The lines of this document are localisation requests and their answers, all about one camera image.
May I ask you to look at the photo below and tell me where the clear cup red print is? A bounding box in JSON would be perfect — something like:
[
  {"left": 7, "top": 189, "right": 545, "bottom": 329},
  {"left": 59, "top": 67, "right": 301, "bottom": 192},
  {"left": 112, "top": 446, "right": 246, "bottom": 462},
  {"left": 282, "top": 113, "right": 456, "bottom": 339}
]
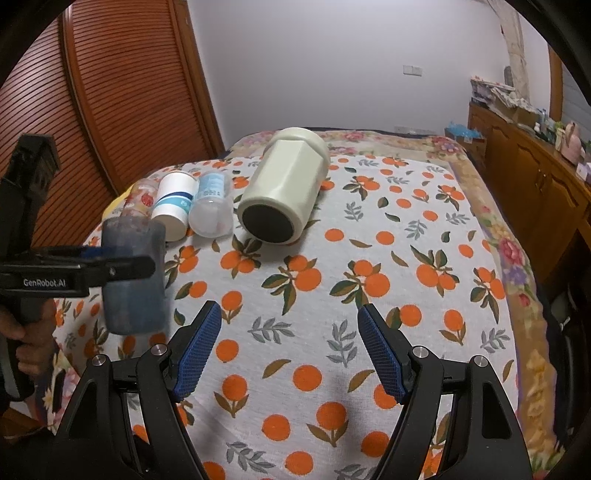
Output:
[{"left": 120, "top": 179, "right": 160, "bottom": 223}]

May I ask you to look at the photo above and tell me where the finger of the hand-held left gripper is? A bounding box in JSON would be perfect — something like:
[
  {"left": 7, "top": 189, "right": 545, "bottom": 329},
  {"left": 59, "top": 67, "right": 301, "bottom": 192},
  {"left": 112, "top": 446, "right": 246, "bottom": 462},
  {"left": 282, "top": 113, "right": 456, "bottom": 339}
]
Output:
[
  {"left": 87, "top": 256, "right": 157, "bottom": 288},
  {"left": 28, "top": 246, "right": 107, "bottom": 265}
]

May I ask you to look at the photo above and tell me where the person's left hand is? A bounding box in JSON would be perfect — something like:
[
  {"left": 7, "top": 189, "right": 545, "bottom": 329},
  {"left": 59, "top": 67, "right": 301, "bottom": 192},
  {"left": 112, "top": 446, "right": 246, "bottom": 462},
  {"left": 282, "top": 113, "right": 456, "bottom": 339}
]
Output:
[{"left": 0, "top": 299, "right": 59, "bottom": 385}]

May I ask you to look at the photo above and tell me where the white paper cup blue label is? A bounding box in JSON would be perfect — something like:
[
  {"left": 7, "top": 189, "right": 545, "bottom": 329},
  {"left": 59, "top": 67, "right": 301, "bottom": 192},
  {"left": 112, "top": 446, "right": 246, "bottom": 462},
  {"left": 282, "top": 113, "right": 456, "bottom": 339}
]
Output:
[{"left": 150, "top": 170, "right": 199, "bottom": 241}]

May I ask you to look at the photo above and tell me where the black chair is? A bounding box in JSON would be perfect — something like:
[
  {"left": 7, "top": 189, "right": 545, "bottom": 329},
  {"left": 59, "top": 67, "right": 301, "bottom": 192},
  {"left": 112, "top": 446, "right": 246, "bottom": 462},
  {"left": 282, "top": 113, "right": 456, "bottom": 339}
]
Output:
[{"left": 539, "top": 277, "right": 591, "bottom": 446}]

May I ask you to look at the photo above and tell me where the stack of printed boxes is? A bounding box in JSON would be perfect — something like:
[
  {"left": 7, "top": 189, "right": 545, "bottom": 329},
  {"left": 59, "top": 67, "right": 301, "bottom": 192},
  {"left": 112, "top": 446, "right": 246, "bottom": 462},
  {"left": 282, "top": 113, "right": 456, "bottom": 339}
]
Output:
[{"left": 470, "top": 76, "right": 517, "bottom": 110}]

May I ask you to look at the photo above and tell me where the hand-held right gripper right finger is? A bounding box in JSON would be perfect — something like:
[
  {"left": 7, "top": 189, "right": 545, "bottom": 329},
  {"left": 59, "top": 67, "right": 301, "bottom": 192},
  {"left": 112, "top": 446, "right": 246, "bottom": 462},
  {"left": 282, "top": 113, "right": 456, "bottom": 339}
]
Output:
[{"left": 358, "top": 304, "right": 532, "bottom": 480}]

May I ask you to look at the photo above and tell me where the cardboard box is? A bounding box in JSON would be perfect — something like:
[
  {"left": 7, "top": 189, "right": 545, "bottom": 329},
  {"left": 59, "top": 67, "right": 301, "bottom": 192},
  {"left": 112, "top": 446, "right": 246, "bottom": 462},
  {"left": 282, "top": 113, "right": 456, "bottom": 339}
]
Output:
[{"left": 507, "top": 106, "right": 539, "bottom": 128}]

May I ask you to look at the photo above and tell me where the wooden slatted wardrobe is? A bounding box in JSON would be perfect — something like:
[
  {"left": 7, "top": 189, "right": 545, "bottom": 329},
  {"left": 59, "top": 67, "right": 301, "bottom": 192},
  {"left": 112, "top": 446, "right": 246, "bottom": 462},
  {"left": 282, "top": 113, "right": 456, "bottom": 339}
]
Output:
[{"left": 0, "top": 0, "right": 227, "bottom": 259}]

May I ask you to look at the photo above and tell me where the orange fruit print blanket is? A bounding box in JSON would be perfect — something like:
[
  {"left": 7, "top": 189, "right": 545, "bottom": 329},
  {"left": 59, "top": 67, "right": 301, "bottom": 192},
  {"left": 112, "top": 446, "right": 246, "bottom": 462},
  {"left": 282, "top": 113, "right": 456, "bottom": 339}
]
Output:
[{"left": 53, "top": 154, "right": 517, "bottom": 480}]

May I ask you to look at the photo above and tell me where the dark blue-grey cup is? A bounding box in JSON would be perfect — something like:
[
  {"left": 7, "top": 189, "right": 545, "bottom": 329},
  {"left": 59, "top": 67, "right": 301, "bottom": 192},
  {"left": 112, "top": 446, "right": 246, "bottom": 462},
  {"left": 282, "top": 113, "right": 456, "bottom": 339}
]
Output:
[{"left": 101, "top": 217, "right": 167, "bottom": 336}]

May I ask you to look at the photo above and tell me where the floral bed sheet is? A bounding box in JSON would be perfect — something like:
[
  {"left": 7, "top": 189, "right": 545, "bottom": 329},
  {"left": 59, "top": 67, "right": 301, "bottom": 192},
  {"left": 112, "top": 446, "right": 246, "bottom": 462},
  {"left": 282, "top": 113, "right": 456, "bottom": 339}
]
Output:
[{"left": 54, "top": 129, "right": 542, "bottom": 464}]

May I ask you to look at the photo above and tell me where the cream octagonal canister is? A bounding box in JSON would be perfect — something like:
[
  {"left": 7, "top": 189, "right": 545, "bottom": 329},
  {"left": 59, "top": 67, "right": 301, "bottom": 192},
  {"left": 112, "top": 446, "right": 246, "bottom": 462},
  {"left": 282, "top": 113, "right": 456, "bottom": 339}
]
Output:
[{"left": 236, "top": 127, "right": 331, "bottom": 246}]

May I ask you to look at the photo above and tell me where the pink bag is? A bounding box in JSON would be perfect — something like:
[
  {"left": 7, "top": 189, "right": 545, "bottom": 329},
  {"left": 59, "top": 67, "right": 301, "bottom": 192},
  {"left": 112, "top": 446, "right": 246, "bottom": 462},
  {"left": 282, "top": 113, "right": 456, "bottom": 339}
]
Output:
[{"left": 558, "top": 121, "right": 587, "bottom": 165}]

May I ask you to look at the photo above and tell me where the clear plastic cup blue label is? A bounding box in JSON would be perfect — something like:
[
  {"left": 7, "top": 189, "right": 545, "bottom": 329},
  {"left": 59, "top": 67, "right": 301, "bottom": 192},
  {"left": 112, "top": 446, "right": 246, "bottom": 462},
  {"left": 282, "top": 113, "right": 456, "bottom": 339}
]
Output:
[{"left": 189, "top": 170, "right": 234, "bottom": 239}]

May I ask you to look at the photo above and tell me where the wooden sideboard cabinet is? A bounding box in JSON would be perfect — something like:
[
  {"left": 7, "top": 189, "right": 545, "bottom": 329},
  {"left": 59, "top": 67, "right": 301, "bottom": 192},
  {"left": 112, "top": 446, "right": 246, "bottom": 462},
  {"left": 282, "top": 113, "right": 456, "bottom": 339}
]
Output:
[{"left": 468, "top": 102, "right": 591, "bottom": 296}]

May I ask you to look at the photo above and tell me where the blue plastic bag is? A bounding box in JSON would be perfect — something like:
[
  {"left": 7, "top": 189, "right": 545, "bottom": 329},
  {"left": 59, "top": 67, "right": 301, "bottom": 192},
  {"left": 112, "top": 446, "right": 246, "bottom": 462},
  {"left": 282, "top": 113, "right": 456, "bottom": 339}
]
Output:
[{"left": 445, "top": 120, "right": 486, "bottom": 140}]

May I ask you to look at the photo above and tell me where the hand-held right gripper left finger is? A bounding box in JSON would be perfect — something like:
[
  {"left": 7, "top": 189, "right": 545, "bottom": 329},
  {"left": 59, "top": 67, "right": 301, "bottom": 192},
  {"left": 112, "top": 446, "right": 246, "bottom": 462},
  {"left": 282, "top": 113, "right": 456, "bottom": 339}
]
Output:
[{"left": 55, "top": 300, "right": 223, "bottom": 480}]

